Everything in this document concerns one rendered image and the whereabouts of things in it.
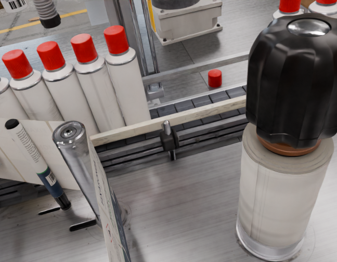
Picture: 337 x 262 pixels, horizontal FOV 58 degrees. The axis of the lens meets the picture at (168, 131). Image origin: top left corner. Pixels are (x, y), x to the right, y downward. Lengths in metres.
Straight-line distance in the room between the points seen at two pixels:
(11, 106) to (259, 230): 0.42
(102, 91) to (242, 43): 0.53
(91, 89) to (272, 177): 0.33
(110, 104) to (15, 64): 0.16
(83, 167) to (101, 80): 0.19
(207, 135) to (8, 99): 0.36
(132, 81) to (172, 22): 0.45
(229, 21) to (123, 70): 0.62
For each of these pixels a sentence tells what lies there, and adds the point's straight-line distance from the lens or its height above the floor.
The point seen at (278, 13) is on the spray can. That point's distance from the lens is 0.59.
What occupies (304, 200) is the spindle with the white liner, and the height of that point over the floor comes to 1.01.
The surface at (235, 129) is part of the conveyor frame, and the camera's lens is 0.62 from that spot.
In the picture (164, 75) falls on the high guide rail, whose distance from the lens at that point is 0.60.
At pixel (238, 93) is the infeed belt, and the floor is 0.88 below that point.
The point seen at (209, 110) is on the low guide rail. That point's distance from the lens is 0.58.
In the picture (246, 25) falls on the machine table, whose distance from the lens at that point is 1.04.
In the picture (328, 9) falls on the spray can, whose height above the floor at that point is 1.04.
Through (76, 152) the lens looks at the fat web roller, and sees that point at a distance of 0.36.
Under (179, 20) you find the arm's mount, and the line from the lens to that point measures 0.96.
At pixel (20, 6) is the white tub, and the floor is 0.96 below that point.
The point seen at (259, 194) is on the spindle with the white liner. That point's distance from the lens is 0.33.
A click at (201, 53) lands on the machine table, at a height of 0.83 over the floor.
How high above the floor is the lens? 1.29
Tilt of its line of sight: 44 degrees down
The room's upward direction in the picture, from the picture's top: 10 degrees counter-clockwise
